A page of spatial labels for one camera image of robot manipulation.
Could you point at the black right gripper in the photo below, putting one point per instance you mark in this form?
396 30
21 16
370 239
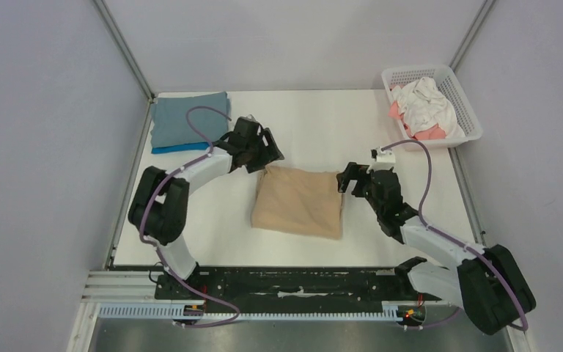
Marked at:
359 179

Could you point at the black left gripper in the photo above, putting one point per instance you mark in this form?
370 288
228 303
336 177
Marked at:
270 153

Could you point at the beige t shirt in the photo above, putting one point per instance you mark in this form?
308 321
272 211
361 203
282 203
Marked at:
298 202

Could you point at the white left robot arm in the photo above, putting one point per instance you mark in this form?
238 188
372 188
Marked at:
158 209

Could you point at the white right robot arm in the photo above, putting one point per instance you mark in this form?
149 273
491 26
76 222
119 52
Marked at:
485 283

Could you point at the folded bright blue t shirt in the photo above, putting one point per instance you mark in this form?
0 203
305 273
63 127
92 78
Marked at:
180 148

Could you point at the folded grey-blue t shirt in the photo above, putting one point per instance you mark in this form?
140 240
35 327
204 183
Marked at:
190 120

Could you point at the pink t shirt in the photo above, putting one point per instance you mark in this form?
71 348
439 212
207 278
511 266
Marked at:
417 109

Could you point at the white t shirt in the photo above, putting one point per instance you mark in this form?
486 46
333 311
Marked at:
447 118

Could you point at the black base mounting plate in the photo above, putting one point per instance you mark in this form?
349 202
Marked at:
252 290

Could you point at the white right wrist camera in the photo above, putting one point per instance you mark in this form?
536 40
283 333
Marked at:
382 160

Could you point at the white slotted cable duct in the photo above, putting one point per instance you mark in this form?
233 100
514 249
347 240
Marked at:
182 312

